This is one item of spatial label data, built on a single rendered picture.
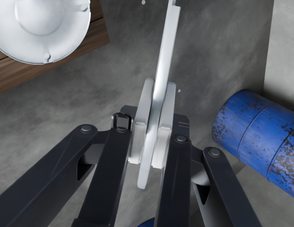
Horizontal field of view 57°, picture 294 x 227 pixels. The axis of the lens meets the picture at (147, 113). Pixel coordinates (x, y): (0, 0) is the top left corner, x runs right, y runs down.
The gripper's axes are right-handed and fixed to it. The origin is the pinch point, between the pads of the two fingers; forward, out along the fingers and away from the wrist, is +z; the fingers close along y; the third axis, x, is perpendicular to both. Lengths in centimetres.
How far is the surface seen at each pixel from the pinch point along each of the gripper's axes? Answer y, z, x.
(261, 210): 133, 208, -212
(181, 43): 8, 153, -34
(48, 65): -36, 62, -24
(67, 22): -30, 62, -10
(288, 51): 97, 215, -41
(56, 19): -32, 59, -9
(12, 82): -44, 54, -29
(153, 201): 12, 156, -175
